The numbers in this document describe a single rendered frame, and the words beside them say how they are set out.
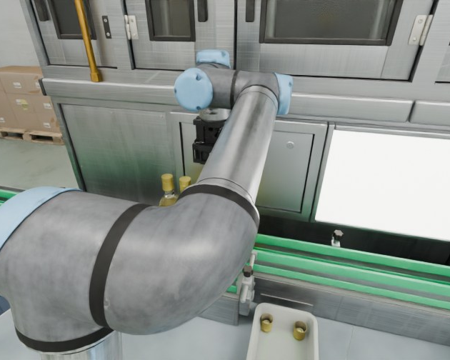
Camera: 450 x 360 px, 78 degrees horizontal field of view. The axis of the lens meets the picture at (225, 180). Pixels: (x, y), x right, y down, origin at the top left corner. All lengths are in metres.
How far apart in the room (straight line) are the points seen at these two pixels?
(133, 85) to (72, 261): 0.74
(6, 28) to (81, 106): 4.70
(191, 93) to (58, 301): 0.39
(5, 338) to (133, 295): 0.93
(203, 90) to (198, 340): 0.71
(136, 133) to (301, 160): 0.56
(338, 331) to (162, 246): 0.84
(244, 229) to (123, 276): 0.11
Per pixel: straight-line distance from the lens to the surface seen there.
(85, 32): 1.00
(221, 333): 0.95
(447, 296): 1.00
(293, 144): 0.84
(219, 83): 0.54
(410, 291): 0.96
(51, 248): 0.27
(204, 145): 0.71
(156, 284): 0.23
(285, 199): 0.93
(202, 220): 0.25
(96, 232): 0.25
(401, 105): 0.84
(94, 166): 1.21
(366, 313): 1.00
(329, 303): 0.97
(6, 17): 5.72
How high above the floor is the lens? 1.57
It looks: 31 degrees down
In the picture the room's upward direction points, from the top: straight up
